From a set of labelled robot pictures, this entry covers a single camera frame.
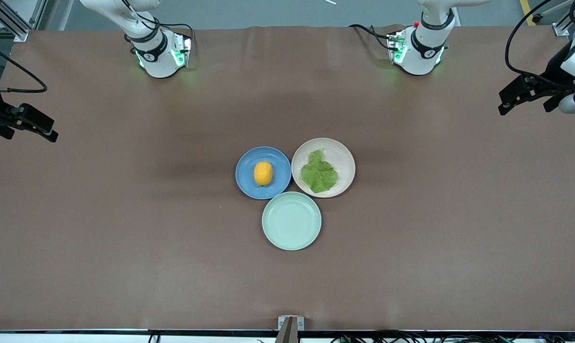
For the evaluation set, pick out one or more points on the yellow lemon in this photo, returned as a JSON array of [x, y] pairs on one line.
[[263, 173]]

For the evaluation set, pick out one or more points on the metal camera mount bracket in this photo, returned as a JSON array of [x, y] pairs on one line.
[[290, 326]]

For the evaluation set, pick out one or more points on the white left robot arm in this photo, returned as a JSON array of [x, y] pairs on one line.
[[423, 50]]

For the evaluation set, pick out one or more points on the green lettuce leaf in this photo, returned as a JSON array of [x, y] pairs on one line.
[[319, 174]]

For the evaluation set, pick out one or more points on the mint green plate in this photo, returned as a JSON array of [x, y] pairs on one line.
[[291, 221]]

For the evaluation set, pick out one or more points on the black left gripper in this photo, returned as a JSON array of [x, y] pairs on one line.
[[555, 70]]

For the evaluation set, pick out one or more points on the blue plate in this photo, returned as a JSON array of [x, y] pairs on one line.
[[249, 174]]

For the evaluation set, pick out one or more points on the brown table cover sheet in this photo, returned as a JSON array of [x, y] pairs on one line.
[[125, 214]]

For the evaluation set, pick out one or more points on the beige plate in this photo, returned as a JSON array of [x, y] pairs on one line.
[[340, 159]]

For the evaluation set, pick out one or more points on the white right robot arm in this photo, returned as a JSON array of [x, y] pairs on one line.
[[158, 58]]

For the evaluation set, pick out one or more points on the aluminium frame profile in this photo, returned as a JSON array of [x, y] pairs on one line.
[[561, 21], [14, 21]]

